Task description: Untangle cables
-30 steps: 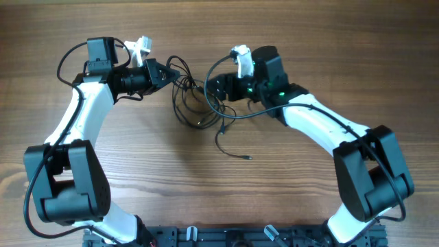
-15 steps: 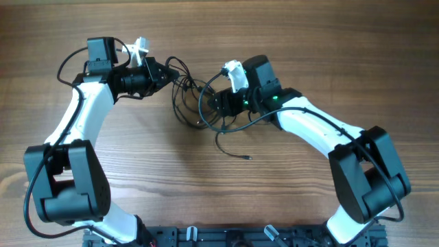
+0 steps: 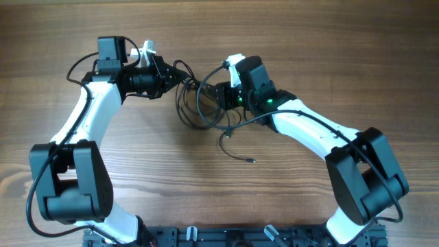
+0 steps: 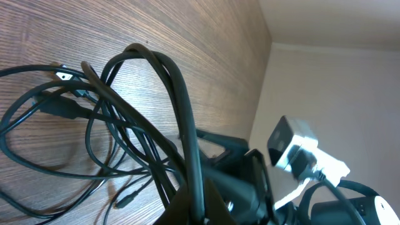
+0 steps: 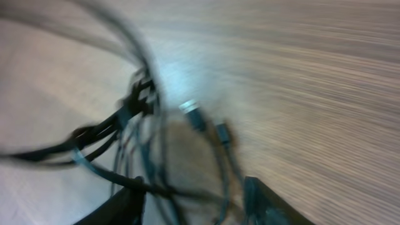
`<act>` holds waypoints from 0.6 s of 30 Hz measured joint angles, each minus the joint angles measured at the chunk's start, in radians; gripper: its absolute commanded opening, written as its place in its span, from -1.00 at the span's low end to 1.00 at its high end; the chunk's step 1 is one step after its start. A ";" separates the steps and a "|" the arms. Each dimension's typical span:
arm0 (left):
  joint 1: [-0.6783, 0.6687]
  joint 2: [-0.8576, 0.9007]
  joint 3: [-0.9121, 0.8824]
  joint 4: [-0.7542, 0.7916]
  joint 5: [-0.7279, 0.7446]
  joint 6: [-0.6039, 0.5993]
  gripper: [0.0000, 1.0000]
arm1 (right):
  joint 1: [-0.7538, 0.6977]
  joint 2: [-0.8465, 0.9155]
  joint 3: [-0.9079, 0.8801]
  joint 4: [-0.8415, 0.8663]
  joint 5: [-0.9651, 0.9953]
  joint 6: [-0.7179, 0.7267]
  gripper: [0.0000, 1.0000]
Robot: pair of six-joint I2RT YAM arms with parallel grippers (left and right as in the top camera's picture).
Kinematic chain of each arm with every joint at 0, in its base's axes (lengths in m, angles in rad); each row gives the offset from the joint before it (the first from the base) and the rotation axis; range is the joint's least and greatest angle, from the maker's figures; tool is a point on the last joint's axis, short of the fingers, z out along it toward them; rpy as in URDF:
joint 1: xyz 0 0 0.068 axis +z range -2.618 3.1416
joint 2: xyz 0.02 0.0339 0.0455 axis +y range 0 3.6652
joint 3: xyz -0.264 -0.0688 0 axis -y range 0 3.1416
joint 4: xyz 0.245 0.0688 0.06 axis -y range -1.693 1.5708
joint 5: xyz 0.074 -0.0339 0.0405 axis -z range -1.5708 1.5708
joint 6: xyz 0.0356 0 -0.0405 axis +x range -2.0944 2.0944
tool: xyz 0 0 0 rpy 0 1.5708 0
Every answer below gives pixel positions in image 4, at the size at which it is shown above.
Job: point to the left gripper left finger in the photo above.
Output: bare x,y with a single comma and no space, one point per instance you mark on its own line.
178,211

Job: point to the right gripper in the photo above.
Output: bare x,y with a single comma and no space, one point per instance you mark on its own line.
239,174

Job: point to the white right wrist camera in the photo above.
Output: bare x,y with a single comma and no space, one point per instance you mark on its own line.
296,160

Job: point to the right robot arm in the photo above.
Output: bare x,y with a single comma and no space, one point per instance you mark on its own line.
348,203

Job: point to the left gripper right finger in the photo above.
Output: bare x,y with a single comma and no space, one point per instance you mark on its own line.
216,210

